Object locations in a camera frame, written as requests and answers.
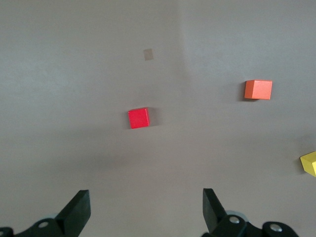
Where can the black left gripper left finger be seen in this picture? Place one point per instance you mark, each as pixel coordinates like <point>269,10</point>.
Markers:
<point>76,212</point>

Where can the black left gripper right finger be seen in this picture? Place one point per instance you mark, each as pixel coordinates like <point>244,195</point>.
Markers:
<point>212,209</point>

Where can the red wooden cube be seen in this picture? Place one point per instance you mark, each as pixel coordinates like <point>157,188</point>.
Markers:
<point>138,118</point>

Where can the yellow wooden cube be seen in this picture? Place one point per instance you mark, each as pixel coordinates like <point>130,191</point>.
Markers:
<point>309,163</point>

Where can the orange wooden cube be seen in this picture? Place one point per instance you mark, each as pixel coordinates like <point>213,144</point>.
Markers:
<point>259,90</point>

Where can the small brown tape patch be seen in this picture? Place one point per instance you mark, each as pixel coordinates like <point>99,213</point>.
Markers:
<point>148,54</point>

